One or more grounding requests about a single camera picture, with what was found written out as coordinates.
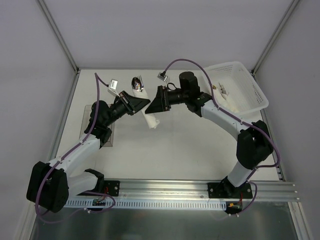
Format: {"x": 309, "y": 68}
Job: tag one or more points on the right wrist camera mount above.
{"x": 163, "y": 77}

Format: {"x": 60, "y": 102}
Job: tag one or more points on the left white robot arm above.
{"x": 95, "y": 136}

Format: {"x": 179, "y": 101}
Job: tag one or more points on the black handled steel spoon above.
{"x": 135, "y": 84}

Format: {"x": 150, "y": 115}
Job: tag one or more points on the white slotted cable duct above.
{"x": 147, "y": 204}

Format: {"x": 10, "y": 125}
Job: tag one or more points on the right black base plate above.
{"x": 223, "y": 190}

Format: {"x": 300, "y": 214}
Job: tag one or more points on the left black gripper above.
{"x": 127, "y": 103}

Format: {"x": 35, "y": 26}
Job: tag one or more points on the silver utensil in basket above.
{"x": 223, "y": 91}

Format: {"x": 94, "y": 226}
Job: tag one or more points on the black handled steel fork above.
{"x": 141, "y": 84}

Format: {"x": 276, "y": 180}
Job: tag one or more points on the aluminium mounting rail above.
{"x": 187, "y": 187}

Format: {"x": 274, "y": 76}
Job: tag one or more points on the white perforated plastic basket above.
{"x": 245, "y": 97}

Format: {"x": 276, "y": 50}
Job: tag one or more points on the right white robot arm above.
{"x": 252, "y": 144}

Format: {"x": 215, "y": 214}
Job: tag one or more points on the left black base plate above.
{"x": 111, "y": 187}

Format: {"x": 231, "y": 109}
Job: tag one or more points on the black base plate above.
{"x": 223, "y": 190}
{"x": 111, "y": 187}

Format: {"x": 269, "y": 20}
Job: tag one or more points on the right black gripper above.
{"x": 163, "y": 98}

